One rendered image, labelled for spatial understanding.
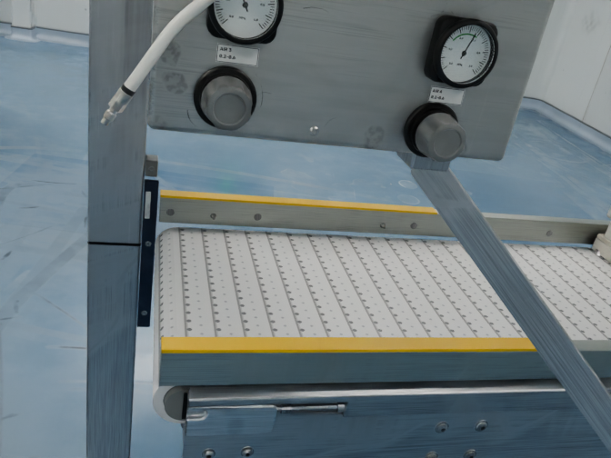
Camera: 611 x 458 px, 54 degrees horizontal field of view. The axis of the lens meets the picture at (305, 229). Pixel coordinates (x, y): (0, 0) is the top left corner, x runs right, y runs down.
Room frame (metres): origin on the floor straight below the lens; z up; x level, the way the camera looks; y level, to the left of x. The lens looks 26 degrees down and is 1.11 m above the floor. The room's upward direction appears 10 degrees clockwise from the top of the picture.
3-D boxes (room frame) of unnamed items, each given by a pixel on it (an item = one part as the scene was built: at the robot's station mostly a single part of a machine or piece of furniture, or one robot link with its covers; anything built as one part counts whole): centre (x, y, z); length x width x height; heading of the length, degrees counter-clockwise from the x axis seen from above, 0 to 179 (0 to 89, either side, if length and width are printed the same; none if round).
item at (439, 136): (0.34, -0.07, 1.03); 0.03 x 0.03 x 0.04; 17
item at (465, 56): (0.35, -0.07, 1.07); 0.04 x 0.01 x 0.04; 107
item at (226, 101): (0.30, 0.05, 1.04); 0.03 x 0.02 x 0.04; 107
